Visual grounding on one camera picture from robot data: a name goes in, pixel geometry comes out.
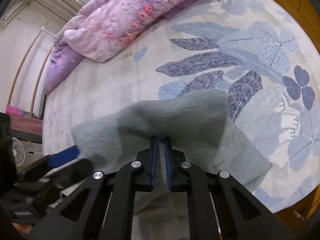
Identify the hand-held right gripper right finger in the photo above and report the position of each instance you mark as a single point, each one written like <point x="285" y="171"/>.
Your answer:
<point x="168" y="165"/>

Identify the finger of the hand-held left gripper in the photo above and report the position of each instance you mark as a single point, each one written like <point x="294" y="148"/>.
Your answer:
<point x="63" y="155"/>
<point x="72" y="171"/>

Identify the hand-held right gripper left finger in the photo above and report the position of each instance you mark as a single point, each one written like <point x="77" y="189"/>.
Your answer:
<point x="154" y="165"/>

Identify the grey hoodie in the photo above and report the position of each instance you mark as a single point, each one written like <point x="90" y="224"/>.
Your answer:
<point x="187" y="120"/>

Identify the white standing fan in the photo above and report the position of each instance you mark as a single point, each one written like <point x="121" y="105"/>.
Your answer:
<point x="18" y="152"/>

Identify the pink towel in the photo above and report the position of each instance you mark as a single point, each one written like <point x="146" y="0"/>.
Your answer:
<point x="25" y="126"/>

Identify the bed with floral sheet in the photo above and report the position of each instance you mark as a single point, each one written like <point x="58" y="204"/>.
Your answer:
<point x="112" y="85"/>

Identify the purple floral quilt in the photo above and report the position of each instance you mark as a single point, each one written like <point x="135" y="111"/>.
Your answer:
<point x="130" y="17"/>

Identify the beige striped curtain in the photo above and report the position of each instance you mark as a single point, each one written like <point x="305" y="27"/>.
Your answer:
<point x="52" y="3"/>

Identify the wooden bed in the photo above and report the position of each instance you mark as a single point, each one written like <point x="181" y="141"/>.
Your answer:
<point x="300" y="5"/>

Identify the wooden wall bar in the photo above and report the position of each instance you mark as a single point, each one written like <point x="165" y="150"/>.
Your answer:
<point x="21" y="66"/>
<point x="40" y="80"/>

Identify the white bar post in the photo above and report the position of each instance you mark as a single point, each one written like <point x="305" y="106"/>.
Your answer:
<point x="48" y="32"/>

